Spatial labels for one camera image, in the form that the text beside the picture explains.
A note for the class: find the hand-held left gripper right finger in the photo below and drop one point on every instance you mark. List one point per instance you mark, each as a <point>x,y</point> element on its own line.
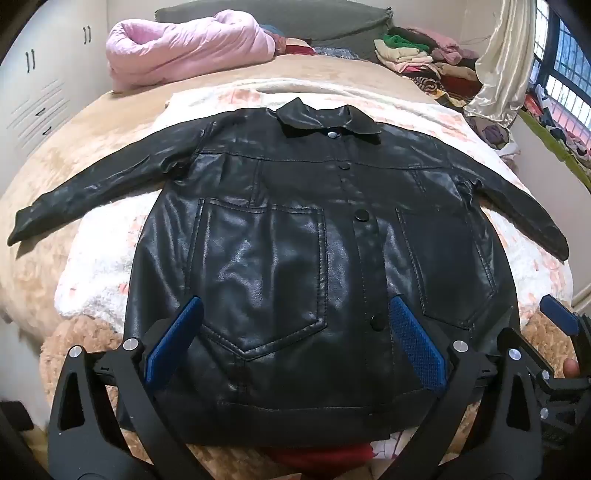
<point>415,341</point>

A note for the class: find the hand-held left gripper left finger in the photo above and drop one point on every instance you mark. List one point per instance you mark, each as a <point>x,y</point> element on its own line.
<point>173,341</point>

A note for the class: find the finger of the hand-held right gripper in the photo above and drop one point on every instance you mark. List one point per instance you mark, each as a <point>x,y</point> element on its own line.
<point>559,314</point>
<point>531,350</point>

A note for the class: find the black leather jacket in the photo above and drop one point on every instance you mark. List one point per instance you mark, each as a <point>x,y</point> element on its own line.
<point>277,249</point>

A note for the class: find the plastic bag of clothes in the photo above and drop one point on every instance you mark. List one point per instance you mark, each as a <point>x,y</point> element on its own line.
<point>498,138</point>

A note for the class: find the pile of folded clothes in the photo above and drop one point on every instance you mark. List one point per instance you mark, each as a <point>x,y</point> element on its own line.
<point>415,57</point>

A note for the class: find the person's right hand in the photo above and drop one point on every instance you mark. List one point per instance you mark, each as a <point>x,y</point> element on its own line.
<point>571,368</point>

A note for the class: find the white bear-print blanket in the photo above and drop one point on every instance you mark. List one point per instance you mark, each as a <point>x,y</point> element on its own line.
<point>106,258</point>

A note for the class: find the red cloth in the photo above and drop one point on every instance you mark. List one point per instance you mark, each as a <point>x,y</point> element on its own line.
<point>318,459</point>

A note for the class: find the tan bed sheet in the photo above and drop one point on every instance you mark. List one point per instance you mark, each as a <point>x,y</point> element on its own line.
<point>69,152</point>

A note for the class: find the cream satin curtain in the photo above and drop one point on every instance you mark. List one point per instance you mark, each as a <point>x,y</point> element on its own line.
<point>503,69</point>

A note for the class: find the barred window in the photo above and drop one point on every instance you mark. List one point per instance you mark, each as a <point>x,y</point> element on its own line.
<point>568,41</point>

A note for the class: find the white wardrobe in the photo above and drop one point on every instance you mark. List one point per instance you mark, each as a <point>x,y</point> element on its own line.
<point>41,83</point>

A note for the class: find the pink quilt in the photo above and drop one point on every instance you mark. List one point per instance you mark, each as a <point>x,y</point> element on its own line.
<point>184,50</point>

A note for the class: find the blue floral cloth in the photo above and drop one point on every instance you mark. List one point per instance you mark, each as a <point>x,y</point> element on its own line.
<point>337,51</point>

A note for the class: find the red patterned pillow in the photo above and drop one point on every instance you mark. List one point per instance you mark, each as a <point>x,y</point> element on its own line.
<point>295,47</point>

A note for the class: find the grey headboard cushion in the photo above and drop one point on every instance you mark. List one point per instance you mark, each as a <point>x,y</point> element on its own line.
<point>332,25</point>

